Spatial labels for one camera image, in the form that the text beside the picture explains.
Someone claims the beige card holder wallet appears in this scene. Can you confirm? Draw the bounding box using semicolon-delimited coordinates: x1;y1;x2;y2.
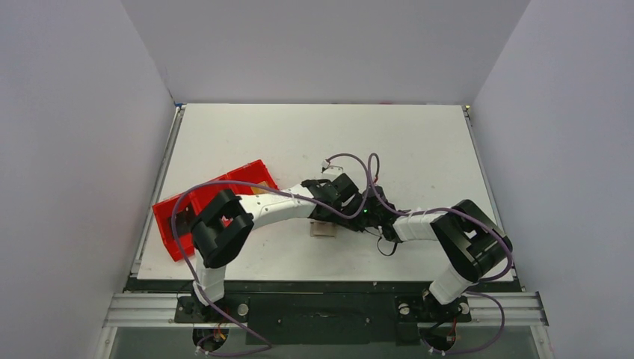
310;221;337;238

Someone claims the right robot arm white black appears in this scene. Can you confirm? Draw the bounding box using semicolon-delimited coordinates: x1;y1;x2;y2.
351;188;512;319

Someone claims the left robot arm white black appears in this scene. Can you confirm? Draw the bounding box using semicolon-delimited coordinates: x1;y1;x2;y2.
189;174;366;322

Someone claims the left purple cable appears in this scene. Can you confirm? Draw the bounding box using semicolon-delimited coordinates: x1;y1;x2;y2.
170;152;380;358

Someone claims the purple cable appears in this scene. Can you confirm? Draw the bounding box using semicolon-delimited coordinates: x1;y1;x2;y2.
367;153;514;357
170;152;380;358

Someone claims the black loop cable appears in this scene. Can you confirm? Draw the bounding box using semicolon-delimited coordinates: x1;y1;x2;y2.
376;236;399;257

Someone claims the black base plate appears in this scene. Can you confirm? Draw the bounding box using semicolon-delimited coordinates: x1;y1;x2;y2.
174;293;472;346

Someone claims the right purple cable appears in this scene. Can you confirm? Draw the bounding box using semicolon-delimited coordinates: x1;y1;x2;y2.
367;153;514;357

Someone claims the aluminium frame rail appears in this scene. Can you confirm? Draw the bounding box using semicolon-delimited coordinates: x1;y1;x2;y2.
103;292;548;328

